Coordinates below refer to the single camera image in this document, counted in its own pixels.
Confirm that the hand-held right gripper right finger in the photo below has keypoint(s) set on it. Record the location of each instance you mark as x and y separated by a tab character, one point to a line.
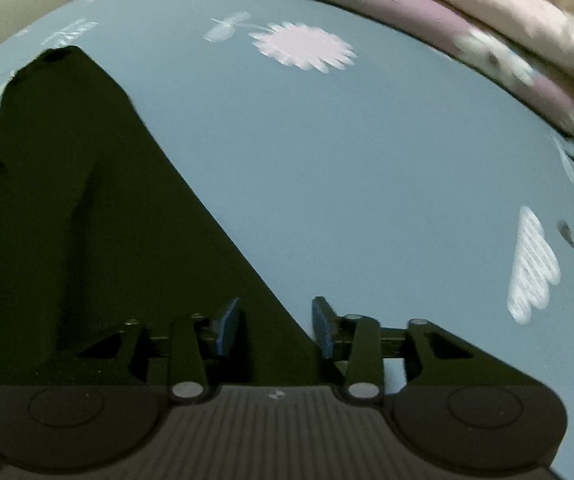
322	327

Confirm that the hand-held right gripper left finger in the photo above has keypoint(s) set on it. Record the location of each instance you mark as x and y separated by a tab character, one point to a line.
227	327

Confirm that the blue floral bed sheet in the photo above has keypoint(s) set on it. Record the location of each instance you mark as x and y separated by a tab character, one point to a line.
342	170

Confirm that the purple floral quilt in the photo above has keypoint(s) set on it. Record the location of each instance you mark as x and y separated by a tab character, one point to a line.
392	5

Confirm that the pink floral quilt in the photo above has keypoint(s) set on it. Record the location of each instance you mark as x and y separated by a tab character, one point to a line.
517	15

